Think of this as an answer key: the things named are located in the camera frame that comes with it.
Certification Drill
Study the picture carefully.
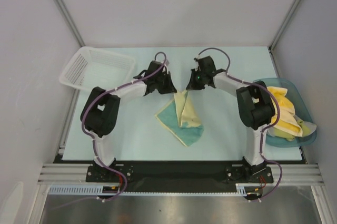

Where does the pale green cloth in tub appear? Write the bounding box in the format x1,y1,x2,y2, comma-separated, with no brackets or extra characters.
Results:
267,120,316,141

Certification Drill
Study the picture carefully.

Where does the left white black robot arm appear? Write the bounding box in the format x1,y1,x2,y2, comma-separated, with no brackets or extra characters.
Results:
80,61,177,182

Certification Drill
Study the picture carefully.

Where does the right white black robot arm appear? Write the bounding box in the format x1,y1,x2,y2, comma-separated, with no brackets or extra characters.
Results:
186,56,276,183

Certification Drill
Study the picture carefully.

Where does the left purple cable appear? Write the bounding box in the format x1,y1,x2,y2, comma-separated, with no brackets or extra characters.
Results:
51,52,169,210

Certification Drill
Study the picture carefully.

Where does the slotted cable duct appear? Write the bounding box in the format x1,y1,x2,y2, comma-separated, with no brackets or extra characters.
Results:
49,183,262,197

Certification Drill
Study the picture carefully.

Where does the aluminium frame rail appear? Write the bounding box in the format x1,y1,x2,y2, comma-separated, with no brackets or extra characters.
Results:
38,161,323,185

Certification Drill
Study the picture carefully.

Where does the teal and cream towel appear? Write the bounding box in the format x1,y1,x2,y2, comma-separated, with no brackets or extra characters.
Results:
155,90,204,147

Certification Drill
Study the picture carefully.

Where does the white perforated plastic basket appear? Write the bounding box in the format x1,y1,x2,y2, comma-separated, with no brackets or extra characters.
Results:
59,46,136,92

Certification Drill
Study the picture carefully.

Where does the blue translucent plastic tub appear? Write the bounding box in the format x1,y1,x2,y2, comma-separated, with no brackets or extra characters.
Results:
262,78,316,148

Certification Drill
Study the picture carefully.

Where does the yellow towel in tub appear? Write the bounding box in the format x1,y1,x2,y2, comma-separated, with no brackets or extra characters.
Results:
267,86,303,140

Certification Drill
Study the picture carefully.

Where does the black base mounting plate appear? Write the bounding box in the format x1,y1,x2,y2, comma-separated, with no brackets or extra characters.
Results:
85,159,274,193

